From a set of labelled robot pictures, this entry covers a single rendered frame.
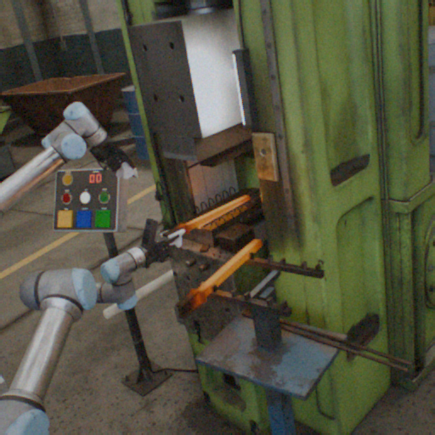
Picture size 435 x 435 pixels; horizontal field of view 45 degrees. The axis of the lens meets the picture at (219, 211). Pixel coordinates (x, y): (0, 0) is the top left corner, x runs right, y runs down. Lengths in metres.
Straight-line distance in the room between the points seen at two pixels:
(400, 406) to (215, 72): 1.67
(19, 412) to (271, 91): 1.19
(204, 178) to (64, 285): 1.01
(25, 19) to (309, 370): 10.49
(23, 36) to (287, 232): 9.92
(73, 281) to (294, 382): 0.69
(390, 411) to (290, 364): 1.02
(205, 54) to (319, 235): 0.74
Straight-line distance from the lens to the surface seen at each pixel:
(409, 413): 2.62
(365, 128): 2.08
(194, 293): 1.54
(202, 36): 1.87
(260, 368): 1.68
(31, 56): 11.53
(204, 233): 2.08
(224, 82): 1.94
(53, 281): 1.55
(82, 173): 2.44
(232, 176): 2.46
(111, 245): 2.55
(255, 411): 2.39
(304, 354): 1.71
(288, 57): 1.73
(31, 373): 1.41
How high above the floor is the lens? 1.84
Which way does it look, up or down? 23 degrees down
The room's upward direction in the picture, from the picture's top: 10 degrees counter-clockwise
